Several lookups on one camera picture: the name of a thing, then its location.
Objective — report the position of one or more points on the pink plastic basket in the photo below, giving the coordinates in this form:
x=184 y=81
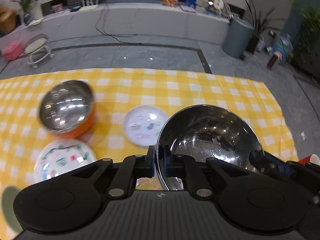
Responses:
x=12 y=51

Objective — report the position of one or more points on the small white cartoon plate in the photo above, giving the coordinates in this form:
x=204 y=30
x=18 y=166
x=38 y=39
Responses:
x=142 y=124

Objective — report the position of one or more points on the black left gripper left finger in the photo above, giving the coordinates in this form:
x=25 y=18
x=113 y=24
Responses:
x=77 y=198

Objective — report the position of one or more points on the orange steel bowl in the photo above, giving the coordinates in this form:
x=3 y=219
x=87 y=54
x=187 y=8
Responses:
x=68 y=109

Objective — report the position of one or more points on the blue water jug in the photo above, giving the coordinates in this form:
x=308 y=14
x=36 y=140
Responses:
x=282 y=44

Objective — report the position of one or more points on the tall potted green plant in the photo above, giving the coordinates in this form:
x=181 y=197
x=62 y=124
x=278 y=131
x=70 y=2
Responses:
x=259 y=23

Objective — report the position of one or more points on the white doodle-pattern plate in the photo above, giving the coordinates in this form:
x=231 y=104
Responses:
x=62 y=156

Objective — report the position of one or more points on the potted plant blue vase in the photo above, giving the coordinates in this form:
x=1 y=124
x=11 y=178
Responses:
x=26 y=8

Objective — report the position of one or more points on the blue steel bowl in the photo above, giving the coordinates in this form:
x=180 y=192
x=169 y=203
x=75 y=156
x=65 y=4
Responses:
x=204 y=131

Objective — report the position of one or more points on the golden brown vase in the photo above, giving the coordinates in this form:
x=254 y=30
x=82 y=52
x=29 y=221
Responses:
x=7 y=21

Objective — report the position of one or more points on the leafy plant on cabinet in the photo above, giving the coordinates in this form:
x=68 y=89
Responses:
x=308 y=33

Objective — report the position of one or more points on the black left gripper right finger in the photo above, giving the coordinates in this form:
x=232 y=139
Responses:
x=251 y=202

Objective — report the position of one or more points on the red mug wooden handle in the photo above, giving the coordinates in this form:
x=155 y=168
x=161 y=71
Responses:
x=314 y=159

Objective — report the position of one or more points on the white router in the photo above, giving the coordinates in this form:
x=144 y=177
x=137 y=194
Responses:
x=88 y=5

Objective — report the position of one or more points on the white round stool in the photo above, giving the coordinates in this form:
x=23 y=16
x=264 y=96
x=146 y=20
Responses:
x=37 y=45

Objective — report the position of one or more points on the grey trash bin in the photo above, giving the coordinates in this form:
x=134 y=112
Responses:
x=238 y=37

